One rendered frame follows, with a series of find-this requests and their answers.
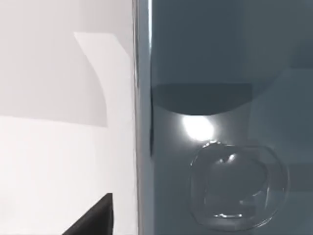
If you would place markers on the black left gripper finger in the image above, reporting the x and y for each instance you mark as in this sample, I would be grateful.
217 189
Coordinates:
97 218

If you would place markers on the clear glass cup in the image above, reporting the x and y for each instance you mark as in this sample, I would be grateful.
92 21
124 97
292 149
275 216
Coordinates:
239 186

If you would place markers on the grey sink basin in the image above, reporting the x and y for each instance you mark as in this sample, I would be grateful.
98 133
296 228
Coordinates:
220 73

